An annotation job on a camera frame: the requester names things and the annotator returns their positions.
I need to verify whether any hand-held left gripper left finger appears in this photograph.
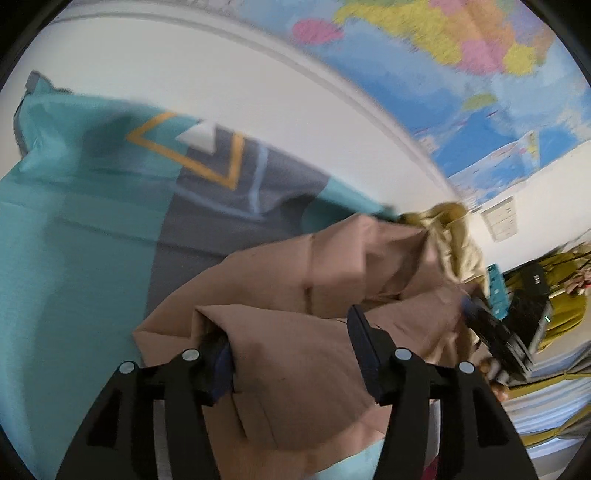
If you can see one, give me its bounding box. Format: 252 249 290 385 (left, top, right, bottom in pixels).
55 335 236 480

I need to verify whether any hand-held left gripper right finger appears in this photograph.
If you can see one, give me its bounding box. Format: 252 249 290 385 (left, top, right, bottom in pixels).
346 305 539 480

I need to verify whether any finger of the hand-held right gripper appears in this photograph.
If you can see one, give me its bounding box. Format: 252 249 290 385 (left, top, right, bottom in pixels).
462 295 527 372

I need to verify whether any tan coat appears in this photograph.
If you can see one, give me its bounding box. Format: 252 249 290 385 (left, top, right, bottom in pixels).
134 200 490 476

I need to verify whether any person's olive clothing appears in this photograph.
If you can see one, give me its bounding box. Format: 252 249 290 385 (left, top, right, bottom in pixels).
540 242 591 354

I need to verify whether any teal plastic crate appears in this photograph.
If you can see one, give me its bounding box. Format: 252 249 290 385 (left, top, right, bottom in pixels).
485 263 512 317

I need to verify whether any white striped bedding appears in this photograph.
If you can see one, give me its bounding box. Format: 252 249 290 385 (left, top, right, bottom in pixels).
503 351 591 446

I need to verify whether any teal and grey blanket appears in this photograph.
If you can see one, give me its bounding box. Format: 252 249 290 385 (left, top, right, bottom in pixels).
0 71 398 467

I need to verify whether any white wall paper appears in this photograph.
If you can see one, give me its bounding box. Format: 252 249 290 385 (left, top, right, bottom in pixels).
482 196 518 241

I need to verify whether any colourful wall map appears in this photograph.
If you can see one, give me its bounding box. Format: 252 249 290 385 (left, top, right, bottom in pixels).
291 0 583 208

